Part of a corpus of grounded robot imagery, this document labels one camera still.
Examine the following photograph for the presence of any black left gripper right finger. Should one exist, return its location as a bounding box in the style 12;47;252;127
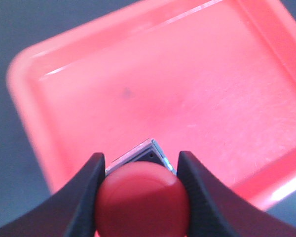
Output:
177;151;296;237

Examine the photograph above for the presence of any red mushroom push button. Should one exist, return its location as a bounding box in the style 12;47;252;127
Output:
95;139;190;237

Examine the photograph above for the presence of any red plastic tray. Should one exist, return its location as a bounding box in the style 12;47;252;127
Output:
7;0;296;209

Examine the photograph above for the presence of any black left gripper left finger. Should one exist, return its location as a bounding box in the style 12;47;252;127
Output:
0;153;105;237

